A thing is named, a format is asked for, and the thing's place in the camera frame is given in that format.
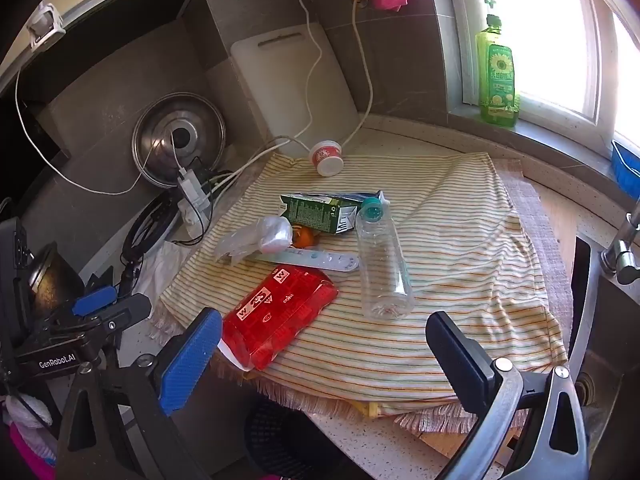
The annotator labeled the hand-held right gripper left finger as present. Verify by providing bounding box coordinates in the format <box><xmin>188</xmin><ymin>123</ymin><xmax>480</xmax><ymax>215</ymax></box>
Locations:
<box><xmin>55</xmin><ymin>307</ymin><xmax>223</xmax><ymax>480</ymax></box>

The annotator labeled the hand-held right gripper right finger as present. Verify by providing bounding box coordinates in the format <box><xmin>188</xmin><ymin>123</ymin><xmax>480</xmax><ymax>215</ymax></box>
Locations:
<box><xmin>425</xmin><ymin>311</ymin><xmax>591</xmax><ymax>480</ymax></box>

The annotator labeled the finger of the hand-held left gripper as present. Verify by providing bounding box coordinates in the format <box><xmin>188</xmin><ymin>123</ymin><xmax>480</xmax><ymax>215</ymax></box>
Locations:
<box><xmin>75</xmin><ymin>294</ymin><xmax>152</xmax><ymax>334</ymax></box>
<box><xmin>47</xmin><ymin>286</ymin><xmax>119</xmax><ymax>322</ymax></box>

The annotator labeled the red snack packet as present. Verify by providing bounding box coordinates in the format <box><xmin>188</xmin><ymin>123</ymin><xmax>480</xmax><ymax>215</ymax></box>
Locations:
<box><xmin>221</xmin><ymin>266</ymin><xmax>338</xmax><ymax>372</ymax></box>

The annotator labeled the clear plastic bottle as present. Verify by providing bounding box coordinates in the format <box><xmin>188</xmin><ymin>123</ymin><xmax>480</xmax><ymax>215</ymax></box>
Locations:
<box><xmin>354</xmin><ymin>196</ymin><xmax>416</xmax><ymax>321</ymax></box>

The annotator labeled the blue plastic wastebasket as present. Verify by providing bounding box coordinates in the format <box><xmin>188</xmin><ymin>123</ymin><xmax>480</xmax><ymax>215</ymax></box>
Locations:
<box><xmin>244</xmin><ymin>397</ymin><xmax>361</xmax><ymax>480</ymax></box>

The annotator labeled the clear plastic bag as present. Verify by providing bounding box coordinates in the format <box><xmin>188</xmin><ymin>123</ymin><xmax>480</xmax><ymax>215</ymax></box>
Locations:
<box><xmin>215</xmin><ymin>216</ymin><xmax>294</xmax><ymax>267</ymax></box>

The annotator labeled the long white package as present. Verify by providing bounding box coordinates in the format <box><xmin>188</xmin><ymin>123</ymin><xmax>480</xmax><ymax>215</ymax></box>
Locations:
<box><xmin>248</xmin><ymin>250</ymin><xmax>361</xmax><ymax>273</ymax></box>

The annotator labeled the orange peel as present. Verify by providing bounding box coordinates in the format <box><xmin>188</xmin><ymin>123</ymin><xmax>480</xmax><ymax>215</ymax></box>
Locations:
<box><xmin>291</xmin><ymin>226</ymin><xmax>321</xmax><ymax>249</ymax></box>

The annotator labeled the green drink carton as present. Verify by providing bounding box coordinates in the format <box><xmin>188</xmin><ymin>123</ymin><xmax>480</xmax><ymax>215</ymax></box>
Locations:
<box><xmin>279</xmin><ymin>190</ymin><xmax>391</xmax><ymax>236</ymax></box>

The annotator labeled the red and white yoghurt cup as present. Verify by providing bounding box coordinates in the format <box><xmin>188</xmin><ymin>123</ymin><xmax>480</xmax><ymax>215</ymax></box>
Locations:
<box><xmin>308</xmin><ymin>140</ymin><xmax>345</xmax><ymax>177</ymax></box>

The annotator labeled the person's left forearm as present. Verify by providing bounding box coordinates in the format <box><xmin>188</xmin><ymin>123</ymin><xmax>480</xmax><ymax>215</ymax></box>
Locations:
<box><xmin>0</xmin><ymin>395</ymin><xmax>57</xmax><ymax>480</ymax></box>

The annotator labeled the thin white cloth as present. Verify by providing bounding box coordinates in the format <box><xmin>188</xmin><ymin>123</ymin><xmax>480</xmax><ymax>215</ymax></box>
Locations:
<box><xmin>142</xmin><ymin>240</ymin><xmax>202</xmax><ymax>306</ymax></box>

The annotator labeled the wooden board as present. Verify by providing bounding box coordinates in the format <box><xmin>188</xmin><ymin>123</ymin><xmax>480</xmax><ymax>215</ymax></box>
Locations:
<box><xmin>419</xmin><ymin>425</ymin><xmax>521</xmax><ymax>467</ymax></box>

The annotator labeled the yellow cloth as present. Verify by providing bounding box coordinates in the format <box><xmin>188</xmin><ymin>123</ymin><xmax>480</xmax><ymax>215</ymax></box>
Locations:
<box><xmin>352</xmin><ymin>400</ymin><xmax>387</xmax><ymax>418</ymax></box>

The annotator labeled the striped cloth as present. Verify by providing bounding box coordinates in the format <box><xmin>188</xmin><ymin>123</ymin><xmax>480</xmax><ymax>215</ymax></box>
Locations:
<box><xmin>159</xmin><ymin>152</ymin><xmax>568</xmax><ymax>406</ymax></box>

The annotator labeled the white power strip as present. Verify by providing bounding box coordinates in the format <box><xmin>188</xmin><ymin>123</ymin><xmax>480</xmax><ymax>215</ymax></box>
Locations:
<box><xmin>177</xmin><ymin>167</ymin><xmax>213</xmax><ymax>237</ymax></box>

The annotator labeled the metal sink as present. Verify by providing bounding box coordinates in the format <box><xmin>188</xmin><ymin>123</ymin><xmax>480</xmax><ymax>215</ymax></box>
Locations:
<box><xmin>565</xmin><ymin>235</ymin><xmax>640</xmax><ymax>480</ymax></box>

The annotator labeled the metal pot lid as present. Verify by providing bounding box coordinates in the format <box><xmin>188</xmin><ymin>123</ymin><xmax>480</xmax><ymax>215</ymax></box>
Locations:
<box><xmin>132</xmin><ymin>91</ymin><xmax>226</xmax><ymax>191</ymax></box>

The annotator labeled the metal faucet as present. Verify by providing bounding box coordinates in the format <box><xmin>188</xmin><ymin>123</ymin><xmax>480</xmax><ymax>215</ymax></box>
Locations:
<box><xmin>600</xmin><ymin>210</ymin><xmax>640</xmax><ymax>286</ymax></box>

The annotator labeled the blue plastic basin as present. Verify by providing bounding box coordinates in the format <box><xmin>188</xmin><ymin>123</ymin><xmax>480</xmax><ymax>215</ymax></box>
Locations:
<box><xmin>611</xmin><ymin>140</ymin><xmax>640</xmax><ymax>193</ymax></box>

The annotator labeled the white cutting board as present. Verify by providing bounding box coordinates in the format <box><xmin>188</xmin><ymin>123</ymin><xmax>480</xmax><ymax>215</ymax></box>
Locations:
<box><xmin>230</xmin><ymin>24</ymin><xmax>360</xmax><ymax>158</ymax></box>

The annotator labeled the green dish soap bottle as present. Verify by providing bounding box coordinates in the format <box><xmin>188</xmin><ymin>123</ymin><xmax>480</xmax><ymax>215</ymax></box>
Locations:
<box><xmin>475</xmin><ymin>0</ymin><xmax>521</xmax><ymax>126</ymax></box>

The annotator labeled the window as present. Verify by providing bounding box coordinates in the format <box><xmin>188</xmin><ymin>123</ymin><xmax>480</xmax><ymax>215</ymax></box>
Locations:
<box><xmin>442</xmin><ymin>0</ymin><xmax>640</xmax><ymax>151</ymax></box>

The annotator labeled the black cable bundle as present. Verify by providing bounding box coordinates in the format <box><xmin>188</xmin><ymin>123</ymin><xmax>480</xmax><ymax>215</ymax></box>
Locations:
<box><xmin>122</xmin><ymin>195</ymin><xmax>182</xmax><ymax>281</ymax></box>

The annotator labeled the thin white charging cable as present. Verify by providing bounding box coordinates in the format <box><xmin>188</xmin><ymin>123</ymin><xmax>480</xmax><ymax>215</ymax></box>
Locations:
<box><xmin>15</xmin><ymin>67</ymin><xmax>187</xmax><ymax>196</ymax></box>

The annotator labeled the white power cord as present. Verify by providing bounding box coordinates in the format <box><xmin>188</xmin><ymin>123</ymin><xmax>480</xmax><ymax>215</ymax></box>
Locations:
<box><xmin>270</xmin><ymin>0</ymin><xmax>376</xmax><ymax>161</ymax></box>
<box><xmin>210</xmin><ymin>0</ymin><xmax>326</xmax><ymax>196</ymax></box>

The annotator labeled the white wall plug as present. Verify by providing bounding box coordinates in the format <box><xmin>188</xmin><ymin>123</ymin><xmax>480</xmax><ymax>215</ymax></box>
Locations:
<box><xmin>27</xmin><ymin>4</ymin><xmax>66</xmax><ymax>52</ymax></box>

